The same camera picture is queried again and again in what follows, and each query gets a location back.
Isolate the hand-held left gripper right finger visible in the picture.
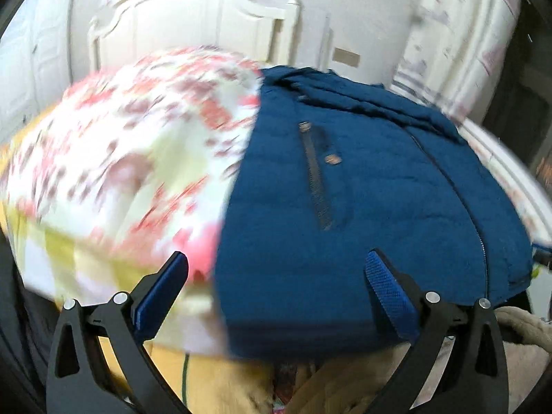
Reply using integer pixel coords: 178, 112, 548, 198
364, 249, 510, 414

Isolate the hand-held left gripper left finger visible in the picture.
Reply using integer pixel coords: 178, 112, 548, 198
45, 250, 190, 414

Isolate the blue puffer jacket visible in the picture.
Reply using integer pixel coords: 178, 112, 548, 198
214, 66, 534, 359

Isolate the floral quilt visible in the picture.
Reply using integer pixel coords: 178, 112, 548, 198
0, 46, 265, 354

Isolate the beige fleece cloth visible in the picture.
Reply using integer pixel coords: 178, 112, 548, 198
297, 305, 552, 414

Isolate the dark cloth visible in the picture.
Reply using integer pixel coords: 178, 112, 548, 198
0, 220, 57, 414

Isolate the white wardrobe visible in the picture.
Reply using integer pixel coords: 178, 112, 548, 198
0, 0, 80, 143

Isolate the white bed headboard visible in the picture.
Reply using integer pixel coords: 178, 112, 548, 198
88, 0, 303, 72

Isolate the sailboat print curtain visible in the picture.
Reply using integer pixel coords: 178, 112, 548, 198
390, 0, 524, 124

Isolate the gold wall socket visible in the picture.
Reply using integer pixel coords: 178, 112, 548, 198
333, 47, 362, 67

